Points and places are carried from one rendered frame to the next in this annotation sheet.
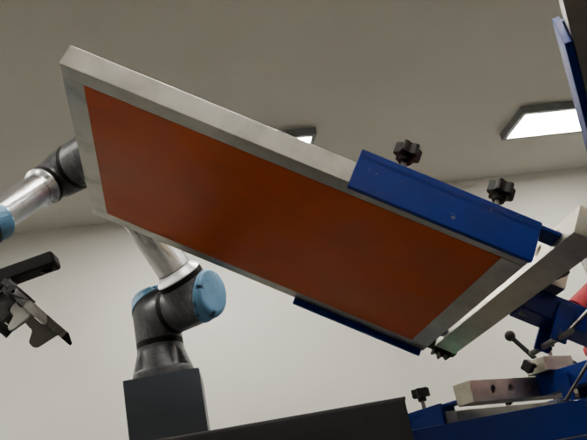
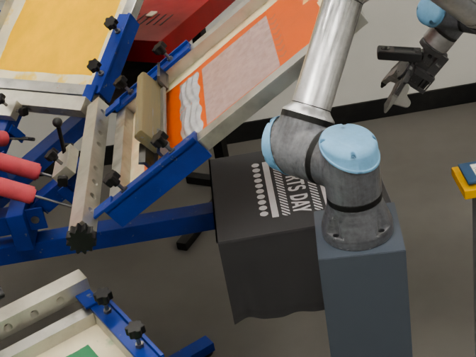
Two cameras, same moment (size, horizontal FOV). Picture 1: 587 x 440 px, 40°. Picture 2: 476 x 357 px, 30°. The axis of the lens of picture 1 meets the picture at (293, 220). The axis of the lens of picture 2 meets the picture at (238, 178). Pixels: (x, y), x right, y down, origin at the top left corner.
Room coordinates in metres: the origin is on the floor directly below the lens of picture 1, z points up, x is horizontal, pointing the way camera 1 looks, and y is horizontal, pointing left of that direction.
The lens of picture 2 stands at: (3.48, 0.52, 2.32)
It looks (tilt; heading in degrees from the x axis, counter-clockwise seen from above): 32 degrees down; 194
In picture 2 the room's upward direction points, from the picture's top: 10 degrees counter-clockwise
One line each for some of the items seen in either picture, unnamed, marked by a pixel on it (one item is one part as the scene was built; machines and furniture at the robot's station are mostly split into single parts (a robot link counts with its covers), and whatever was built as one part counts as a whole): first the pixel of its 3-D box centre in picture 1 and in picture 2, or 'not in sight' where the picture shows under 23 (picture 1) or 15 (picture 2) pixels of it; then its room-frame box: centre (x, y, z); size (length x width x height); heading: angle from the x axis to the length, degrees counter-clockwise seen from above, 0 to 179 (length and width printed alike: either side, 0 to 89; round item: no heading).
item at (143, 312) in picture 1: (158, 315); (348, 162); (1.93, 0.38, 1.37); 0.13 x 0.12 x 0.14; 56
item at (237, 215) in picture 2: not in sight; (294, 184); (1.36, 0.17, 0.95); 0.48 x 0.44 x 0.01; 102
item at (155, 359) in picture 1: (162, 360); (355, 210); (1.94, 0.39, 1.25); 0.15 x 0.15 x 0.10
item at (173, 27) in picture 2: not in sight; (151, 17); (0.25, -0.49, 1.06); 0.61 x 0.46 x 0.12; 162
